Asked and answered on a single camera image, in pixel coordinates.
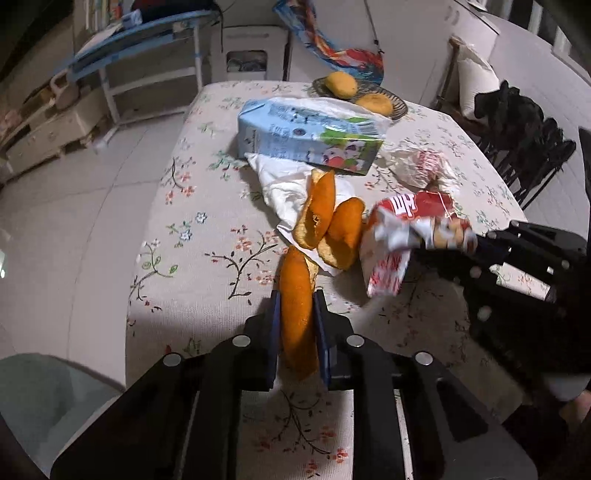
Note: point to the red and white snack packet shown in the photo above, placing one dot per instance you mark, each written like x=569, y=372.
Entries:
x=392, y=240

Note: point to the blue tissue pack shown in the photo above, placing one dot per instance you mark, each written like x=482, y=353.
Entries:
x=131, y=17

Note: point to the pink kettlebell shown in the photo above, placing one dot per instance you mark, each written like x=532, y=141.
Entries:
x=67, y=94

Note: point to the white paper napkin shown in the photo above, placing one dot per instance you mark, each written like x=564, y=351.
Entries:
x=281, y=189

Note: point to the white paper sheets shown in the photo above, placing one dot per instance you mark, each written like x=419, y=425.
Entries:
x=99, y=40

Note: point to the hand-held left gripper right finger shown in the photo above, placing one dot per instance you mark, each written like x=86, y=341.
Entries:
x=322, y=332

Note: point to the cream cabinet with drawers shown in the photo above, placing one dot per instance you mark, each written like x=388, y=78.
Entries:
x=51, y=134

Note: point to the row of books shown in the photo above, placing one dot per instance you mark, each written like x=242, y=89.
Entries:
x=106, y=14

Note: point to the colourful hanging bag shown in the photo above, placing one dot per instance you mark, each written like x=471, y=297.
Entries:
x=341, y=57

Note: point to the blue milk carton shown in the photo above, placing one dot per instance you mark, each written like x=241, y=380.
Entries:
x=295, y=138

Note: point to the window frame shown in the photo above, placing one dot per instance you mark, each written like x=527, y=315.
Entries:
x=563, y=27

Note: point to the orange fruit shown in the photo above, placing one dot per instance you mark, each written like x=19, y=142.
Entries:
x=375, y=105
x=341, y=85

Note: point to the black folding chair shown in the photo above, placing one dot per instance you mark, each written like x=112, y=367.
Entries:
x=526, y=129

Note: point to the white cupboard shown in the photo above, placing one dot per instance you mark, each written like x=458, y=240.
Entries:
x=415, y=41

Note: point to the clear bag with red print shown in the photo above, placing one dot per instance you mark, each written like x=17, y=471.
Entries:
x=415, y=168

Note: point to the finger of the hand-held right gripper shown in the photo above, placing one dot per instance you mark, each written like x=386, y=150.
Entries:
x=545, y=240
x=461, y=267

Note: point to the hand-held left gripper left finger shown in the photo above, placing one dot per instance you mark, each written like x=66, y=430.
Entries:
x=275, y=323

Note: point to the blue desk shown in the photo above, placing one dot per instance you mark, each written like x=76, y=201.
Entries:
x=138, y=39

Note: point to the dark woven fruit basket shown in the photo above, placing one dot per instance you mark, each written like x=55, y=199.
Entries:
x=397, y=104

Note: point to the grey-green chair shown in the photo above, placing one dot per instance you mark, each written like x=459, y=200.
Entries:
x=46, y=401

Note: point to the white cushion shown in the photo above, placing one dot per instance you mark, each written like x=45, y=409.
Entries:
x=475, y=78

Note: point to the white storage box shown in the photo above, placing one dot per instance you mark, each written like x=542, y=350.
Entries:
x=254, y=39

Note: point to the dark backpack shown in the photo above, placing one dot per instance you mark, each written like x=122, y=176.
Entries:
x=175, y=4

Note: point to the floral tablecloth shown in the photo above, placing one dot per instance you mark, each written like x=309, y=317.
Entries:
x=207, y=286

